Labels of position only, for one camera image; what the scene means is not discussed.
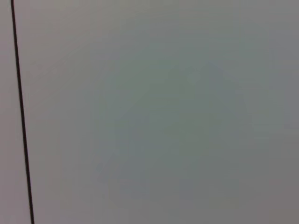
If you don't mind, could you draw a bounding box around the dark wall panel seam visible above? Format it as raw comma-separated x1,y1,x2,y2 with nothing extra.
10,0,36,224

